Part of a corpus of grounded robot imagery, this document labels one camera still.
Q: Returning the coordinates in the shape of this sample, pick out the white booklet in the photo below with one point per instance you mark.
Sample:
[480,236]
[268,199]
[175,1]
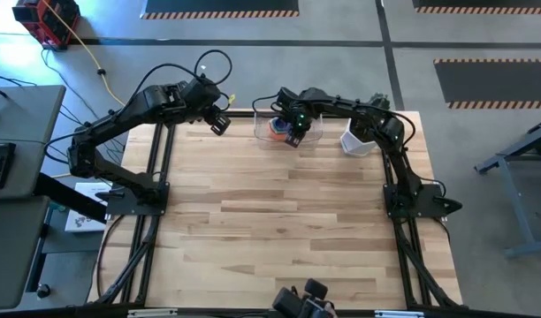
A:
[82,212]

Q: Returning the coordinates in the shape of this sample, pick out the orange and blue object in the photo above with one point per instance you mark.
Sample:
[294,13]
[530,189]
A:
[272,132]

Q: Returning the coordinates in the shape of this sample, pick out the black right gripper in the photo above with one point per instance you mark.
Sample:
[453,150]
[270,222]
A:
[299,115]

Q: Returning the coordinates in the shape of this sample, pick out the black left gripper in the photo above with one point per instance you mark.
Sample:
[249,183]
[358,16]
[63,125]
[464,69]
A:
[202,97]

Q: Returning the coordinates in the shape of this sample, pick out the black hazard-striped floor mat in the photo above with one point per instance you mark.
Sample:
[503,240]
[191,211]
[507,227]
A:
[496,81]
[217,5]
[482,3]

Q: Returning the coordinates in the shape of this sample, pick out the red and black case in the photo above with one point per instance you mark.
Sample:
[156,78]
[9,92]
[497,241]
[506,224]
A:
[49,20]

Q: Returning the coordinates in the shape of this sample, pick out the grey metal table frame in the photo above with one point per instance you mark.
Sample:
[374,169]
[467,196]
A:
[513,199]

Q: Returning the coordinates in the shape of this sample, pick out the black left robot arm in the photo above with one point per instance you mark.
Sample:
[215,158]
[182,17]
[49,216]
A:
[120,115]

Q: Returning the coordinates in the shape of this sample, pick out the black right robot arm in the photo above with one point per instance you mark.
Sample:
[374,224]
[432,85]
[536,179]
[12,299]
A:
[398,168]

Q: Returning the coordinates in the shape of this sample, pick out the blue measuring cup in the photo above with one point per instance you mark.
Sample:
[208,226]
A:
[283,130]

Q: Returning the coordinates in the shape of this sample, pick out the black desk castor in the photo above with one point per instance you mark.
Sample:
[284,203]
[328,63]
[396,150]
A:
[43,290]

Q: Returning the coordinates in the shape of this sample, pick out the clear plastic basket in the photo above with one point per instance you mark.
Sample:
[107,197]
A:
[314,132]

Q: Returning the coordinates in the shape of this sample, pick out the plain grey desk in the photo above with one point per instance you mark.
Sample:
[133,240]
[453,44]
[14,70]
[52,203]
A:
[9,252]

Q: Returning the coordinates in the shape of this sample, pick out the grey desk with keyboard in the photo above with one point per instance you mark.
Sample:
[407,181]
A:
[27,123]

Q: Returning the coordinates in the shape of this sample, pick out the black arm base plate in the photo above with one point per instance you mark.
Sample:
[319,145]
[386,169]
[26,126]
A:
[120,205]
[429,203]

